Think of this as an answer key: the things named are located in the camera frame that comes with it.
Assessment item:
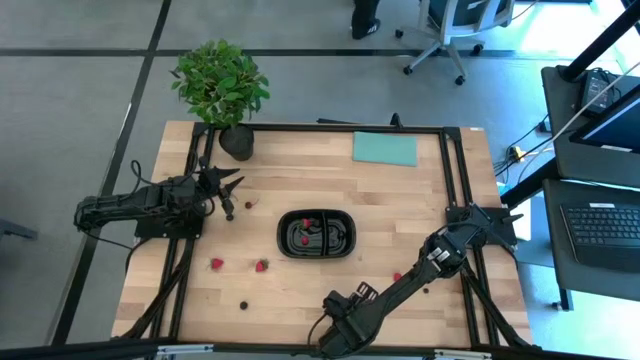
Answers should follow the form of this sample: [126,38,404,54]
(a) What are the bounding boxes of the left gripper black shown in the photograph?
[167,167,245,216]

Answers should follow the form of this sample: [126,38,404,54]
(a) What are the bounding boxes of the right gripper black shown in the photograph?
[318,292,381,359]

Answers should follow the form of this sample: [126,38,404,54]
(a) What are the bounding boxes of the black two-compartment food container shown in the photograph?
[276,208,358,260]

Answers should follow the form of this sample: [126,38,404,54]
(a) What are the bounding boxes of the green plant in black pot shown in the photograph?
[170,38,271,162]

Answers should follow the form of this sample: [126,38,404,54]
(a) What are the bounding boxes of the green folded cloth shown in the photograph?
[352,131,419,168]

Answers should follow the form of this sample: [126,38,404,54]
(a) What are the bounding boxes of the person's leg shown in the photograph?
[349,0,382,41]

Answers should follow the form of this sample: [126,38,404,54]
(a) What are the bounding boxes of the white paper sheet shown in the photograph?
[509,212,532,242]

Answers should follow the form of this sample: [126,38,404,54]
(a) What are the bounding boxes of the black rig beam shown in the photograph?
[499,158,561,210]
[0,337,640,360]
[558,0,640,84]

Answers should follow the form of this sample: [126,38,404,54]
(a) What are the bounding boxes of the black desk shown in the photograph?
[542,178,640,311]
[541,64,640,189]

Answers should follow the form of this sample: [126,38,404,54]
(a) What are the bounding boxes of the white office chair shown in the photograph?
[394,0,516,86]

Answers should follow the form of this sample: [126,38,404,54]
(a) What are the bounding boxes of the black laptop keyboard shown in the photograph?
[559,202,640,274]

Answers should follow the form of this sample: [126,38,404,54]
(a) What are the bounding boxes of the black computer monitor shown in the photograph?
[569,84,640,154]

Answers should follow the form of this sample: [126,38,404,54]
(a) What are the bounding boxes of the black power adapter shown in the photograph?
[581,68,622,115]

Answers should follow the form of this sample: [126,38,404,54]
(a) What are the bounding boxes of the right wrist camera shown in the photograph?
[355,281,380,302]

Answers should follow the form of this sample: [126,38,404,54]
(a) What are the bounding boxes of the silver bracket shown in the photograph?
[432,349,494,360]
[154,343,214,357]

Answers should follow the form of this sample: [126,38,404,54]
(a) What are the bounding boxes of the black aluminium table frame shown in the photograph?
[112,122,539,351]

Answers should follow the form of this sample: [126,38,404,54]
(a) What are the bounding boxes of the white cable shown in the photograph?
[547,59,640,146]

